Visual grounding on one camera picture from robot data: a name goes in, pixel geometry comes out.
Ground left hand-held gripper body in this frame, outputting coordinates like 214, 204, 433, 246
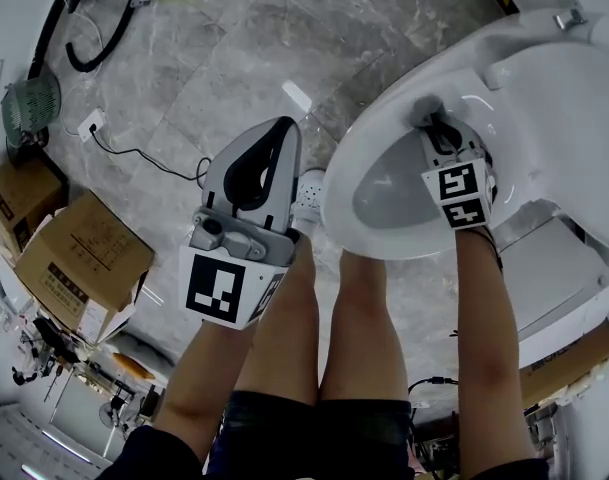
178, 206, 303, 331

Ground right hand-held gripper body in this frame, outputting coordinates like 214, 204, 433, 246
421, 146, 495, 231

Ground grey cleaning cloth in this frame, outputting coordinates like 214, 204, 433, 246
405, 94, 448, 128

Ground person's left forearm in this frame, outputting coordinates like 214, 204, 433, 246
153, 317, 258, 464

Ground person's right forearm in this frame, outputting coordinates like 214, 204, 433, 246
453, 227, 535, 469

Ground white toilet bowl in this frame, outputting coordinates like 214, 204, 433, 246
321, 6, 609, 269

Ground white toilet lid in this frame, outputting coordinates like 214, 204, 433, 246
478, 37, 609, 249

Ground white clog shoe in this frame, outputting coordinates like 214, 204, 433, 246
291, 167, 328, 224

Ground person's left leg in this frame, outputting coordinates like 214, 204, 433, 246
233, 232, 319, 404

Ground person's leg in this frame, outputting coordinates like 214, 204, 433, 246
233, 232, 319, 404
319, 250, 410, 402

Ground large labelled cardboard box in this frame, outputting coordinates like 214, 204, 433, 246
13, 190, 155, 344

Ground white floor power socket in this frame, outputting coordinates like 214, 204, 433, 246
77, 108, 108, 143

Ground person's right leg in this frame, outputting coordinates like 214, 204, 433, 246
319, 250, 410, 402

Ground navy shirt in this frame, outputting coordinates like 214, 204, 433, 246
96, 425, 550, 480

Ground dark shorts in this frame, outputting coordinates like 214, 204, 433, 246
206, 390, 415, 480

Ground small cardboard box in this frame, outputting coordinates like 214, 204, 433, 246
0, 157, 68, 264

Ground small green fan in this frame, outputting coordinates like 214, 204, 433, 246
1, 73, 63, 147

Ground open cardboard box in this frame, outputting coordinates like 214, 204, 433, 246
518, 322, 609, 409

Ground black power cable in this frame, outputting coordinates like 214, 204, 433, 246
91, 130, 213, 189

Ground chrome flush handle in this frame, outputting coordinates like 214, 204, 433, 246
553, 8, 588, 30

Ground pile of tangled cables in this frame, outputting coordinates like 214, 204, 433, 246
11, 317, 85, 389

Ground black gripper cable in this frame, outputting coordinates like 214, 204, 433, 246
407, 375, 460, 419

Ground black corrugated hose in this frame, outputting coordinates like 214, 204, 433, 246
27, 0, 135, 82

